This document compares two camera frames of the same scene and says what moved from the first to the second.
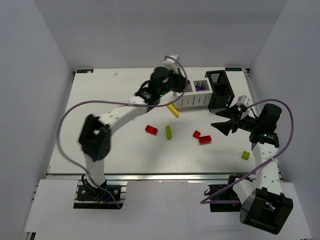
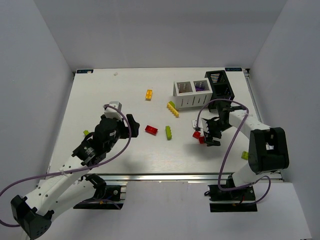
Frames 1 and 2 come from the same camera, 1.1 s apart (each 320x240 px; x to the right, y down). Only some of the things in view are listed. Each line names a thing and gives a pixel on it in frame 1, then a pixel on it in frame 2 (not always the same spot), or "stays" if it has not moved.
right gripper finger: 232,113 → 210,121
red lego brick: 205,139 stays
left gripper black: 180,83 → 128,127
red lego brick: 151,129 stays
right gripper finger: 224,127 → 215,143
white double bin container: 198,93 stays
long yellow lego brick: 173,110 stays
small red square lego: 196,134 stays
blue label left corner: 83,71 stays
